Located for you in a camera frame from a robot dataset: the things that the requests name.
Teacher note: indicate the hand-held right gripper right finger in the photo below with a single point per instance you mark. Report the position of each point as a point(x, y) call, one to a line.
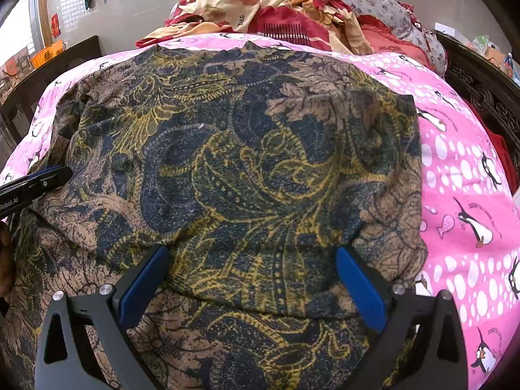
point(361, 288)

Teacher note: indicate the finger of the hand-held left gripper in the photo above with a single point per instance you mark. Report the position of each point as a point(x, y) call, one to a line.
point(55, 180)
point(38, 174)

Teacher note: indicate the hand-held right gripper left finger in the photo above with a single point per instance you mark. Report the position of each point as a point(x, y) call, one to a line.
point(144, 288)

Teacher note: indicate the brown floral patterned garment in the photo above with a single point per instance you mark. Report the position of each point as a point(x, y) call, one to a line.
point(264, 162)

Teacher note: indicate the dark wooden cabinet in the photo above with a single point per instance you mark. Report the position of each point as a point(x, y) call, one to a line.
point(24, 89)

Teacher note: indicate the orange printed boxes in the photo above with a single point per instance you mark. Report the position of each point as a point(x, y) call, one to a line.
point(14, 73)

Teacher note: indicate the orange basket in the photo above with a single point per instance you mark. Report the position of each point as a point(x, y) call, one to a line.
point(46, 55)

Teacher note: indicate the pink penguin print blanket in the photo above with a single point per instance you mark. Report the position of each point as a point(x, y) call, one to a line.
point(459, 178)

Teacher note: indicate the red bedsheet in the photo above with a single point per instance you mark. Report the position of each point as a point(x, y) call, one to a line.
point(501, 150)

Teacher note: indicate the dark carved wooden headboard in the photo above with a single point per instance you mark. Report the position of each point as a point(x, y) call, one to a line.
point(479, 85)

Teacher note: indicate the red pillow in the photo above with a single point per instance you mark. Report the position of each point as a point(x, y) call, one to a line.
point(386, 36)

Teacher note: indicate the white flat box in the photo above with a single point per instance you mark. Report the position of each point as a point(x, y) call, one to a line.
point(445, 29)

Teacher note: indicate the red and gold quilt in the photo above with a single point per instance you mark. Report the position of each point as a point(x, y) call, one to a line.
point(276, 12)

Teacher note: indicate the red wall sticker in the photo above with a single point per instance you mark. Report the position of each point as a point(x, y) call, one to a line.
point(55, 25)

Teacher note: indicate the wooden door frame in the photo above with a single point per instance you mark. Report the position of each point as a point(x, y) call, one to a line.
point(44, 12)

